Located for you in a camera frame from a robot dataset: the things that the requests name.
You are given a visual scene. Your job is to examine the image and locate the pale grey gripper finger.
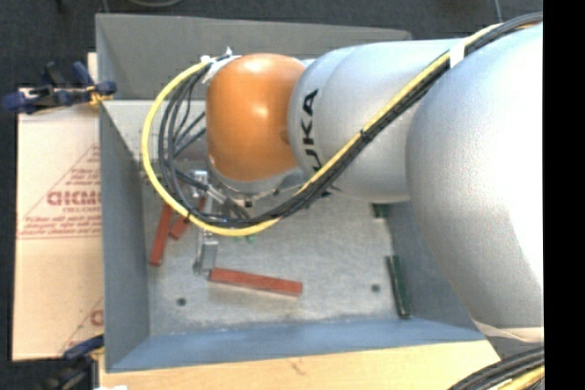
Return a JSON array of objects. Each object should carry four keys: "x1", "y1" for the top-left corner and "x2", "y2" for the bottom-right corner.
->
[
  {"x1": 192, "y1": 230, "x2": 207, "y2": 277},
  {"x1": 203, "y1": 237, "x2": 220, "y2": 271}
]

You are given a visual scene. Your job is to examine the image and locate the red-brown flat block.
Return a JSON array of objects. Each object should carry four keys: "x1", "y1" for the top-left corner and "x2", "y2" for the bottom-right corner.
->
[
  {"x1": 207, "y1": 267, "x2": 304, "y2": 300},
  {"x1": 147, "y1": 202, "x2": 176, "y2": 268},
  {"x1": 168, "y1": 195, "x2": 207, "y2": 242}
]

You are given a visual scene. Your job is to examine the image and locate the grey metal bin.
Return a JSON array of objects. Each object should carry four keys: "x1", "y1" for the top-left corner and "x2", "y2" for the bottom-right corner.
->
[{"x1": 94, "y1": 13, "x2": 504, "y2": 374}]

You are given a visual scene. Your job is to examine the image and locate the brown cardboard board red print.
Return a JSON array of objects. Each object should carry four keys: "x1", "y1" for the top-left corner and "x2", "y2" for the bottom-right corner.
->
[{"x1": 10, "y1": 103, "x2": 106, "y2": 363}]

